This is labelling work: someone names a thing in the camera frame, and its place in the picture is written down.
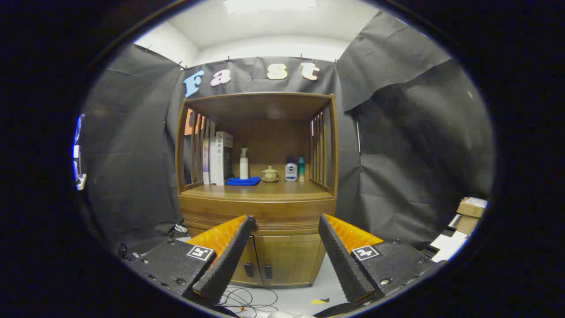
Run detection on wooden drawer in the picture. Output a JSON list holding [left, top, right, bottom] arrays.
[[180, 198, 336, 235]]

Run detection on thin purple white book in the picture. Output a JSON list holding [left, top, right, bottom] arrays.
[[202, 138, 211, 185]]

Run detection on black floor cables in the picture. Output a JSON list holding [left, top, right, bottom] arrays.
[[218, 286, 279, 315]]

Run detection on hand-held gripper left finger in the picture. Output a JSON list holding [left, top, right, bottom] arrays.
[[128, 215, 256, 307]]

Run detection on wooden cabinet door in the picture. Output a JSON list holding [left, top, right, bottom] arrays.
[[230, 235, 264, 286], [254, 233, 326, 288]]

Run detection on wooden cabinet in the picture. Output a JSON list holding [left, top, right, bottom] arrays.
[[175, 92, 339, 288]]

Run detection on thick white book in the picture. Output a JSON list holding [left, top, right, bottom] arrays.
[[210, 131, 234, 186]]

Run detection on cardboard box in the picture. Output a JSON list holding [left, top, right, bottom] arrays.
[[455, 215, 479, 235], [457, 197, 488, 218]]

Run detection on wooden countertop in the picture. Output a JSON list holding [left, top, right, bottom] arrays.
[[181, 179, 334, 200]]

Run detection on ceiling light panel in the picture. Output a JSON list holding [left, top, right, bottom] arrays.
[[223, 0, 317, 14]]

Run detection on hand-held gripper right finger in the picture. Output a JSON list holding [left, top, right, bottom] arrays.
[[318, 213, 446, 305]]

